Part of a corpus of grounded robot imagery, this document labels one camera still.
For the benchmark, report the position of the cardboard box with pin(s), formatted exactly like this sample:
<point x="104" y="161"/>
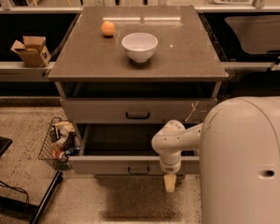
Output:
<point x="32" y="51"/>

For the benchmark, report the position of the black office chair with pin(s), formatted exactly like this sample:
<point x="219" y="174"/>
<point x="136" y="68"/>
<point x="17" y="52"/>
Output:
<point x="260" y="83"/>

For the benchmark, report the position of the grey drawer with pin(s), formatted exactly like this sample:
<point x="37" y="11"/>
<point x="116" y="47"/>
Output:
<point x="131" y="111"/>
<point x="135" y="149"/>

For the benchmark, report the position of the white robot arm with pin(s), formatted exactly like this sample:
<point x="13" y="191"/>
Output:
<point x="239" y="144"/>

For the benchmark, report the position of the wire basket with items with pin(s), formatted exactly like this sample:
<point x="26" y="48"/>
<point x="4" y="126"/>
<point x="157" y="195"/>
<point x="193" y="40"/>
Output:
<point x="61" y="143"/>

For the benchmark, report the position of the grey top drawer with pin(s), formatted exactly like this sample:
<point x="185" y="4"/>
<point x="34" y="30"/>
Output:
<point x="131" y="111"/>

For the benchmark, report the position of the white bowl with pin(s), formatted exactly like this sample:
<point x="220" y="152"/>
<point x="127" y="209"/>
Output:
<point x="139" y="46"/>

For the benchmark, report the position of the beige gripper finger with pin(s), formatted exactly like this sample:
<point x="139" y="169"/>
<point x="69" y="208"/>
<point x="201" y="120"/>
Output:
<point x="169" y="182"/>

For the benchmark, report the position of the orange fruit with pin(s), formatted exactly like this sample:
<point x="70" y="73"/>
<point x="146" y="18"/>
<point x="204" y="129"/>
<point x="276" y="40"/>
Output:
<point x="108" y="28"/>

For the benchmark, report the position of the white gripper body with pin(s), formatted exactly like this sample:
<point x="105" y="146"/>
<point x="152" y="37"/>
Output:
<point x="170" y="167"/>

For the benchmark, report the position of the grey drawer cabinet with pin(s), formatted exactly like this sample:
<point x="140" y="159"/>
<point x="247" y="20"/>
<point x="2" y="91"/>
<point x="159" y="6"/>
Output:
<point x="123" y="73"/>

